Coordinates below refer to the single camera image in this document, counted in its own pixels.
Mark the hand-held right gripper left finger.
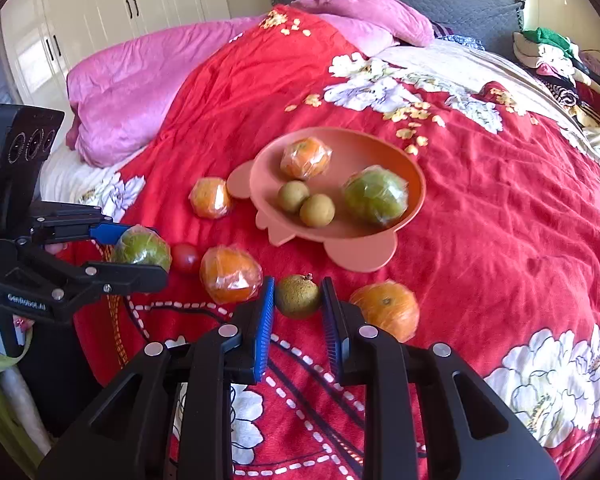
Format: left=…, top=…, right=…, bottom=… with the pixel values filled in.
left=37, top=276, right=276, bottom=480

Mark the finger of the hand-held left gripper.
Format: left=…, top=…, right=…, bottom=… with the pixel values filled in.
left=16, top=245, right=170, bottom=307
left=30, top=202, right=133, bottom=245

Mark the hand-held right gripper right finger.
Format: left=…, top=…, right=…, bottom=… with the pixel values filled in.
left=320, top=276, right=561, bottom=480

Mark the green orange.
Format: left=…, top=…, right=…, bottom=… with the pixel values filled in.
left=111, top=225, right=172, bottom=273
left=342, top=165, right=410, bottom=227

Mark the brown longan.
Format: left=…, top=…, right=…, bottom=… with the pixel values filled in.
left=299, top=193, right=336, bottom=228
left=275, top=273, right=323, bottom=319
left=278, top=180, right=311, bottom=214

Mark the small red tomato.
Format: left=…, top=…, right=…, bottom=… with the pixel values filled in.
left=170, top=243, right=202, bottom=276

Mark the pink plastic plate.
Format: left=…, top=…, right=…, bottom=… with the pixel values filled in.
left=226, top=127, right=427, bottom=273

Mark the pink quilt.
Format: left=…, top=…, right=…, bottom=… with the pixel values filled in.
left=65, top=0, right=436, bottom=168

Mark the red floral quilt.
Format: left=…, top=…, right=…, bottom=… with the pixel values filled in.
left=55, top=5, right=600, bottom=480

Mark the green cloth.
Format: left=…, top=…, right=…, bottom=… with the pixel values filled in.
left=0, top=330, right=51, bottom=461

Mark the cream wardrobe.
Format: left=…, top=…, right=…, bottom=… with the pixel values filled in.
left=0, top=0, right=231, bottom=106

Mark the beige bedsheet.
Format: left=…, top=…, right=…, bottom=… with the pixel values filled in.
left=375, top=40, right=591, bottom=131

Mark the dark striped pillow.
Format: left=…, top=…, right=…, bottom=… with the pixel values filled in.
left=430, top=22, right=486, bottom=51

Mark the pile of folded clothes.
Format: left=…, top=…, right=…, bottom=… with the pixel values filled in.
left=512, top=27, right=600, bottom=126

